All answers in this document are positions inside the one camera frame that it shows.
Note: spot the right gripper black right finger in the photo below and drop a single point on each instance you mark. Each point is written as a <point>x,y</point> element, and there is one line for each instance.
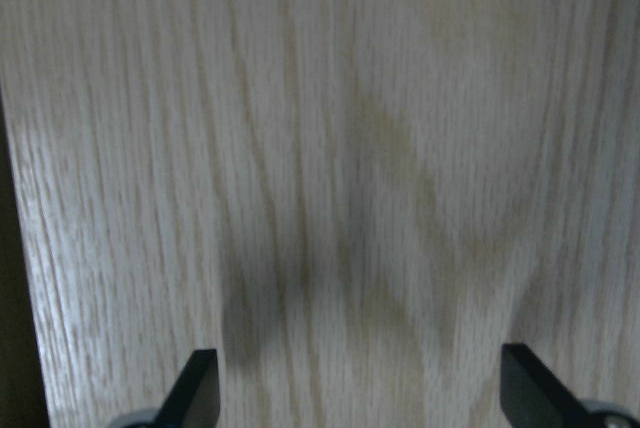
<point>532,396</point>

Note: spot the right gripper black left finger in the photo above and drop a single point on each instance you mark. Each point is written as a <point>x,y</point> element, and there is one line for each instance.
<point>193,401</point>

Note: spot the light wooden drawer cabinet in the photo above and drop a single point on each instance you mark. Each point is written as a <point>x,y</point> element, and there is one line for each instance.
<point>356,202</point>

